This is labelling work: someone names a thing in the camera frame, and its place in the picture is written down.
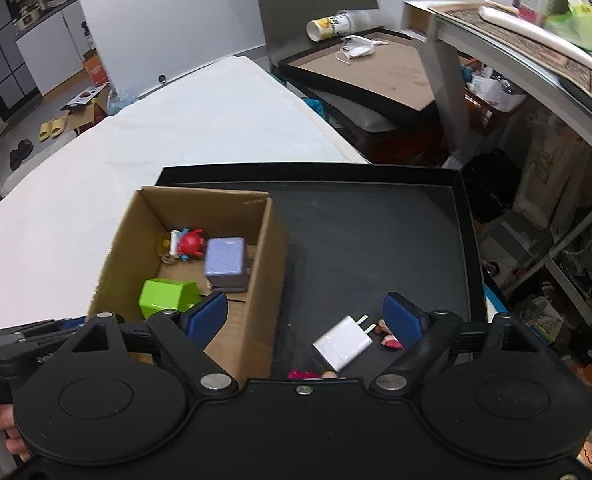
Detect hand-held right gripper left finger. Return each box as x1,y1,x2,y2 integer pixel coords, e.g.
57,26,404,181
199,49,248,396
63,291,237,401

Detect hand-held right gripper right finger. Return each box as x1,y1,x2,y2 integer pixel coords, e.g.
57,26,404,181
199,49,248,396
371,291,544,401

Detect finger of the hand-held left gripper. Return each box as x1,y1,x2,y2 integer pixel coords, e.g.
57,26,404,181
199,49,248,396
0,317,84,366

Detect small doll figurine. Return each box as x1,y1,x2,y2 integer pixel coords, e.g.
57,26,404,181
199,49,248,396
375,317,407,351

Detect green toy block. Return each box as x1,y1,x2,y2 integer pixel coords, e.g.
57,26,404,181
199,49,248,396
138,280,201,318

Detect brown cardboard box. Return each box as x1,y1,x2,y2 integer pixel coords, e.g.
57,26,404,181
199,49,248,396
87,186,289,381

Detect lavender toy block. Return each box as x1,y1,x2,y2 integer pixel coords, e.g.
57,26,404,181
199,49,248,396
203,236,251,293

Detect white charger plug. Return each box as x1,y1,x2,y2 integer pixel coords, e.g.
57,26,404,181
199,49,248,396
312,314,379,372

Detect red crab figurine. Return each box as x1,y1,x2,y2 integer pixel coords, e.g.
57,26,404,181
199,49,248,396
157,228,207,263

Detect black bag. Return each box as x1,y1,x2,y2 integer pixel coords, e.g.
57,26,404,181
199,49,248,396
463,150,521,221

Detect black shoes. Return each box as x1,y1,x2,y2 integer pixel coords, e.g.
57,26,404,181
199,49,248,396
8,140,34,171

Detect white tote bag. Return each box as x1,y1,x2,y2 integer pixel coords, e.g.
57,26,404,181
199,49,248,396
513,115,589,231

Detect yellow slippers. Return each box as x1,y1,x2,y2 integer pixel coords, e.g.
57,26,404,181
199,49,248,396
37,116,69,142

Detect red plastic basket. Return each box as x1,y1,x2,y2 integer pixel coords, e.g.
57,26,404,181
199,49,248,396
466,87,529,136

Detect grey desk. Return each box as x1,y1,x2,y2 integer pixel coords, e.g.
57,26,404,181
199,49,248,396
403,0,592,161

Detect open cardboard box with flaps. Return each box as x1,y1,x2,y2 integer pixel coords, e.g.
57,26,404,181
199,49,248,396
61,84,112,136

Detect black tray with brown base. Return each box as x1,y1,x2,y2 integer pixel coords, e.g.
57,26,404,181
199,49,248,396
278,30,439,131

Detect white face mask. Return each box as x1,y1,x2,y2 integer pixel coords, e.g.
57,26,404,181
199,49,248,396
336,35,389,64

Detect small orange box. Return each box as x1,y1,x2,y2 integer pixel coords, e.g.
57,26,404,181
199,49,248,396
82,50,111,86

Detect white kitchen cabinet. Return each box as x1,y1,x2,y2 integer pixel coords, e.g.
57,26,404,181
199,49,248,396
1,0,97,96

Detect yellow chip can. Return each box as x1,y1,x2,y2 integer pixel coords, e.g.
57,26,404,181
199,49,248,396
307,9,371,43

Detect patterned brown mat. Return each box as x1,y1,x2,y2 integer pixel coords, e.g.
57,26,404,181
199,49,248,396
428,2,592,106

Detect white rice cooker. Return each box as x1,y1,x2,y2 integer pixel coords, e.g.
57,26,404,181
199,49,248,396
15,2,44,28

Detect green plastic bag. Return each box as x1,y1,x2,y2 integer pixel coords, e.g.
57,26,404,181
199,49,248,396
543,2,592,56

